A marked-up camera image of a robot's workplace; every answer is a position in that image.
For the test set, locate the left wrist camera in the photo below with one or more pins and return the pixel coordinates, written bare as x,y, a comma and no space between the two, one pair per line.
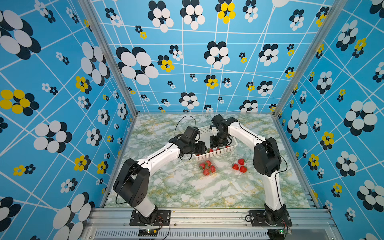
192,134

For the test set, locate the strawberry clamshell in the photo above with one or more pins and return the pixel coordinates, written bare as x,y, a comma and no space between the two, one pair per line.
241,162
243,169

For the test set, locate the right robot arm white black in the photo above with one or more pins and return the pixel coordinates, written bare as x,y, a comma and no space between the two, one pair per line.
266,161

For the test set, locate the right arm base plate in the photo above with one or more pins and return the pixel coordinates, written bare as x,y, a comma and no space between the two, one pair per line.
260,218

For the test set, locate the aluminium front frame rail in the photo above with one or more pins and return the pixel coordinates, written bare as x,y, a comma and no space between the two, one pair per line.
210,224

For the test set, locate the aluminium corner post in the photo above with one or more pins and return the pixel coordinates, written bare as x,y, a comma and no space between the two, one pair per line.
322,33
101,39

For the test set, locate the green circuit board left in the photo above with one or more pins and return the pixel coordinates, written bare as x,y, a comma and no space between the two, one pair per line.
150,233

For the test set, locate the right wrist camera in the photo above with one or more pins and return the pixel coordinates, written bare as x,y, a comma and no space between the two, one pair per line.
217,121

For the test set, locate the left aluminium corner post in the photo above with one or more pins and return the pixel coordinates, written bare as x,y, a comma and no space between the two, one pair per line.
101,39

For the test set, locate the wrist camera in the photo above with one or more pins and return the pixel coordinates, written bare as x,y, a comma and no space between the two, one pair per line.
217,121
192,134

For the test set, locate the right aluminium corner post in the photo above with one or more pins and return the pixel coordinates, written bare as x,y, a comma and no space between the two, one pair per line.
322,33

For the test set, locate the white perforated plastic basket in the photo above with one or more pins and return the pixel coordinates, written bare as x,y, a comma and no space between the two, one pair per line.
205,133

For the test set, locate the circuit board right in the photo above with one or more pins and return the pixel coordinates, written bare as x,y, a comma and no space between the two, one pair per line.
275,234

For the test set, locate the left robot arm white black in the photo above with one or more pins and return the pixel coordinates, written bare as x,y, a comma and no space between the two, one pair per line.
132,182

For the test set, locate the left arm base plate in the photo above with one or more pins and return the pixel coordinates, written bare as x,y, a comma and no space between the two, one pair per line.
157,218

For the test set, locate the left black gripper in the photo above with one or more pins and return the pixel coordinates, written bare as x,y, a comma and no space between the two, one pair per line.
201,148

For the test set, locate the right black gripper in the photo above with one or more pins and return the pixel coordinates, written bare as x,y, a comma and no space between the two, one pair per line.
213,143

